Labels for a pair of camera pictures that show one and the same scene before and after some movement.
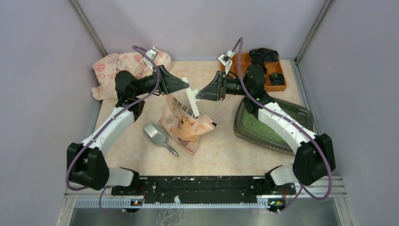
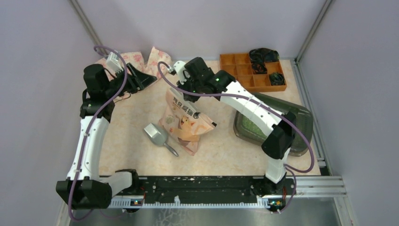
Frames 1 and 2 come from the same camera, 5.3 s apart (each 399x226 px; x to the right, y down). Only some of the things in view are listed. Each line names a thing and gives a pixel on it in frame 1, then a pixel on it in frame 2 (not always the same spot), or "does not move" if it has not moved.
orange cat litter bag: (181, 125) does not move
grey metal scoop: (158, 136) does not move
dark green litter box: (247, 125) does not move
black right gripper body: (234, 87) to (194, 85)
